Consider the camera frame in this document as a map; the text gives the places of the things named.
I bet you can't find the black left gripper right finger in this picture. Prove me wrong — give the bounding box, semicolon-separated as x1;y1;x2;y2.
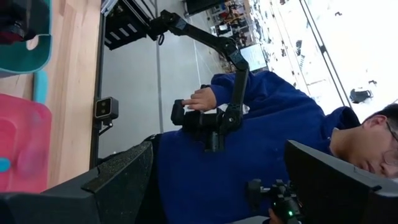
284;139;398;224

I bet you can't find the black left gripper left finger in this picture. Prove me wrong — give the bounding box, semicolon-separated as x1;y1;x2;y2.
0;141;154;224

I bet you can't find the pink translucent plastic bin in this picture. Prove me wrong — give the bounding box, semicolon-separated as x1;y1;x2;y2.
0;93;53;194

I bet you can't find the teal-handled metal spoon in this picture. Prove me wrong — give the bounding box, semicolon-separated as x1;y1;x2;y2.
32;70;50;105

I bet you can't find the teal plastic bin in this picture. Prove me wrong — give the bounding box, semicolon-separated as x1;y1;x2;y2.
0;0;53;75

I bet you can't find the person's hand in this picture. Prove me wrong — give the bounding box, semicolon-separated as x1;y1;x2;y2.
182;86;218;112
267;207;282;224

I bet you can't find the person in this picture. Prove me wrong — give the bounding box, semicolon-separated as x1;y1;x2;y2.
146;70;398;224

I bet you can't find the black ceiling spotlight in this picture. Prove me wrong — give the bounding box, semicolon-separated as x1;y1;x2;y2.
349;88;374;105

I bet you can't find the black monitor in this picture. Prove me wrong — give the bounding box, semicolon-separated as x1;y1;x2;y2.
239;43;269;73

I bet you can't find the black table-level camera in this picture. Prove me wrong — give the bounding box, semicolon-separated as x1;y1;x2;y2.
94;96;119;136

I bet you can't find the black ceiling light rail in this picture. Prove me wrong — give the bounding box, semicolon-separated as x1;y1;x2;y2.
298;0;353;108

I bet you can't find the black striped mount block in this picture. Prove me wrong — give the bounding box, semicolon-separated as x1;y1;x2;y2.
104;0;150;51

